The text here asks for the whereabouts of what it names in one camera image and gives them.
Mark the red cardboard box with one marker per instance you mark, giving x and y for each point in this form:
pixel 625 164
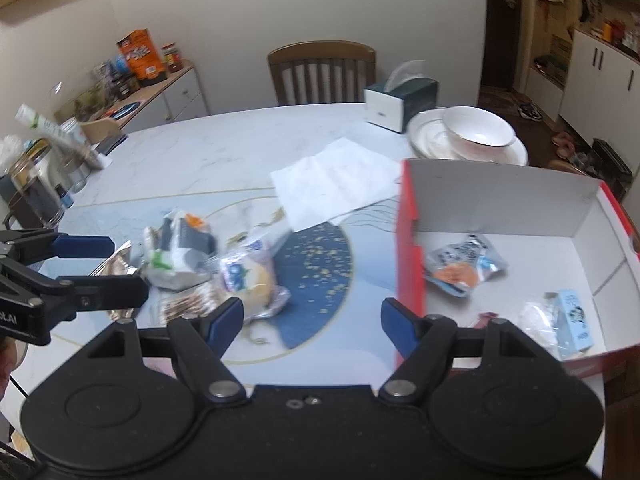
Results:
pixel 500 200

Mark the white green plastic bag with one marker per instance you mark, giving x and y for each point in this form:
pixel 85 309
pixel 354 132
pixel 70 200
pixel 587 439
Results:
pixel 180 255

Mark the white green tall packet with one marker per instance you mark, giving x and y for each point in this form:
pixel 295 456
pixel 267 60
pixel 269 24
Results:
pixel 55 130

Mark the dark jars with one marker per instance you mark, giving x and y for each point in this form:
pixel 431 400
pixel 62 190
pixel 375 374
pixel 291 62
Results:
pixel 126 85

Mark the orange snack bag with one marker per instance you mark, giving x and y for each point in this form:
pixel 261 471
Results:
pixel 142 57

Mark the clear plastic packet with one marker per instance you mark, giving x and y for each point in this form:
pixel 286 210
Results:
pixel 535 322

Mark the tall glass jar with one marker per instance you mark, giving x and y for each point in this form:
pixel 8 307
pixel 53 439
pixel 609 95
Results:
pixel 40 195

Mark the pink binder clip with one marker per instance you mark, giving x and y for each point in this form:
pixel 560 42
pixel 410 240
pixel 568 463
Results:
pixel 487 320

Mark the person's left hand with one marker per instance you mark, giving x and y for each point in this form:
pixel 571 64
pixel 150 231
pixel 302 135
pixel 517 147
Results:
pixel 9 367

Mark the brown mug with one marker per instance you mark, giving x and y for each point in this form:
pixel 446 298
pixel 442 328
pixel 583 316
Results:
pixel 15 210

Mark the white marble desktop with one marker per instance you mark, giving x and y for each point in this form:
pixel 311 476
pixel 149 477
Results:
pixel 210 160

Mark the stack of white plates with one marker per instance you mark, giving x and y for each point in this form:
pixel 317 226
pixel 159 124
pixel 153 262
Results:
pixel 425 140

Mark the white paper sheet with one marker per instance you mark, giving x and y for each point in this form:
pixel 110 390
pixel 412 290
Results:
pixel 335 180

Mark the silver foil packet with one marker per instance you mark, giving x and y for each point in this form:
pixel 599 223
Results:
pixel 117 265

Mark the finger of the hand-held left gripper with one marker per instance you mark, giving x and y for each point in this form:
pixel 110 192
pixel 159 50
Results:
pixel 82 246
pixel 110 292

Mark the light wooden holder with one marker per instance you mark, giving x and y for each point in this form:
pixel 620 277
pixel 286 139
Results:
pixel 102 130

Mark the white gold-rimmed bowl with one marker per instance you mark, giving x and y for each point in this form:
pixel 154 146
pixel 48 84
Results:
pixel 475 130

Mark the black phone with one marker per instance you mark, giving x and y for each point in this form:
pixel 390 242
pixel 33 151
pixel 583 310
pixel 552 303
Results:
pixel 111 144

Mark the round bread packet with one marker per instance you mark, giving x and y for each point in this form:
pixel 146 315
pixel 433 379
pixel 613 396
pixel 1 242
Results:
pixel 252 275

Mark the black floor rack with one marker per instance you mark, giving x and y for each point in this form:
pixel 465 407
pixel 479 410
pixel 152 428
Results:
pixel 610 165

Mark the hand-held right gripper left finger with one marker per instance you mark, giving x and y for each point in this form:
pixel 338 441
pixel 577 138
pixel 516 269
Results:
pixel 225 325

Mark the clear crumpled plastic bag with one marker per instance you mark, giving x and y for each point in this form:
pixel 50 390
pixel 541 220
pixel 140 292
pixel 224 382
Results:
pixel 10 152

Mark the wooden chair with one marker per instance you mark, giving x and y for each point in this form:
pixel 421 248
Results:
pixel 320 55
pixel 567 166

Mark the small drinking glass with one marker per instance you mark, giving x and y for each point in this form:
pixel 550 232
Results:
pixel 76 175

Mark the pink slippers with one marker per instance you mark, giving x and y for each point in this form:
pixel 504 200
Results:
pixel 564 145

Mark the white wooden sideboard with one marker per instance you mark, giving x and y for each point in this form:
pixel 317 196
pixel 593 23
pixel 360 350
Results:
pixel 170 102

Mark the small blue bottle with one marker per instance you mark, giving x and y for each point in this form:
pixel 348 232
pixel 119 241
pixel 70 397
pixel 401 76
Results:
pixel 65 197

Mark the light blue small box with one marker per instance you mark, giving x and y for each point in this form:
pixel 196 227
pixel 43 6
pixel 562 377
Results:
pixel 572 320

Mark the blue round mat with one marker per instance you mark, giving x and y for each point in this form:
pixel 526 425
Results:
pixel 124 109

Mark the plain white floor cabinet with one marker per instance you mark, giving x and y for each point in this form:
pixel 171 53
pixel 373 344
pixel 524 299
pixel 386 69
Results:
pixel 600 85

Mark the dark wooden door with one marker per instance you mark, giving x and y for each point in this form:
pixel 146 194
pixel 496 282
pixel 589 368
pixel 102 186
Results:
pixel 502 25

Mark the red jar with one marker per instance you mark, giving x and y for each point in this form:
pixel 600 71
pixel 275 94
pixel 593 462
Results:
pixel 172 57

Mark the white blue orange snack packet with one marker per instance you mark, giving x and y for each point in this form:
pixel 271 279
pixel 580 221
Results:
pixel 462 265

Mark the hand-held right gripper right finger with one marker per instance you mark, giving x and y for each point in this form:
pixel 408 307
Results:
pixel 397 325

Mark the green white tissue box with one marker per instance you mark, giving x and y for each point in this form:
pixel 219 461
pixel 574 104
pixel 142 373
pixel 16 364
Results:
pixel 395 107

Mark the dark sneakers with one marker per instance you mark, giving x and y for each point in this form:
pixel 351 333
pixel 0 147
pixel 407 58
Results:
pixel 530 111

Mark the teal yellow container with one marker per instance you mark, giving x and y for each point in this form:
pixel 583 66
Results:
pixel 35 152

